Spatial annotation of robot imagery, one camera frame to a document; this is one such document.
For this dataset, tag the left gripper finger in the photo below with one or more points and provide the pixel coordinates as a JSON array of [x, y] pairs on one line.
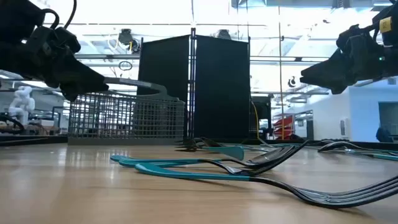
[[81, 79]]

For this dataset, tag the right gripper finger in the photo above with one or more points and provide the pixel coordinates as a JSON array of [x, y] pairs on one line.
[[326, 74]]

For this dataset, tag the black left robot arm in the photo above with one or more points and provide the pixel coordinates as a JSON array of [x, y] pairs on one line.
[[15, 18]]

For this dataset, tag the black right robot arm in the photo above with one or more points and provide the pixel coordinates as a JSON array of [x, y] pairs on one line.
[[391, 40]]

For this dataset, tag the black hanging hook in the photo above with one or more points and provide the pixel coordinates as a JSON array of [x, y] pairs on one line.
[[292, 82]]

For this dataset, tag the white robot figure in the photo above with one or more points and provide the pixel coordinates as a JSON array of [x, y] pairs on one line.
[[21, 102]]

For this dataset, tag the grey plastic cutlery basket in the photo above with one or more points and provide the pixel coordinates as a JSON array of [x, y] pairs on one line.
[[124, 118]]

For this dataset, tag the red shelf rack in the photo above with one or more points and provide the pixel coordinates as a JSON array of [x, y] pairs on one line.
[[287, 123]]

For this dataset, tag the black equipment cabinet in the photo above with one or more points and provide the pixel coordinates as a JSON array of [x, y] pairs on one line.
[[263, 109]]

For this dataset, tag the dark blue chair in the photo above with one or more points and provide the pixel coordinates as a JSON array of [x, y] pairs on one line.
[[384, 135]]

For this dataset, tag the black folding screen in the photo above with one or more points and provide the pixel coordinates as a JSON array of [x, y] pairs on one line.
[[222, 93]]

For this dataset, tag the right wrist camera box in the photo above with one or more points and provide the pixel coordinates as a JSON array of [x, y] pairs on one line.
[[348, 35]]

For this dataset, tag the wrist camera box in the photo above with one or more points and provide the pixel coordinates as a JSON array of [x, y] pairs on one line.
[[70, 39], [348, 35]]

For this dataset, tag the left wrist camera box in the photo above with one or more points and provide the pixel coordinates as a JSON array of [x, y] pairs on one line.
[[70, 39]]

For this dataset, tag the white wall box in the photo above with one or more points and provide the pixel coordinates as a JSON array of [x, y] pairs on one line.
[[343, 127]]

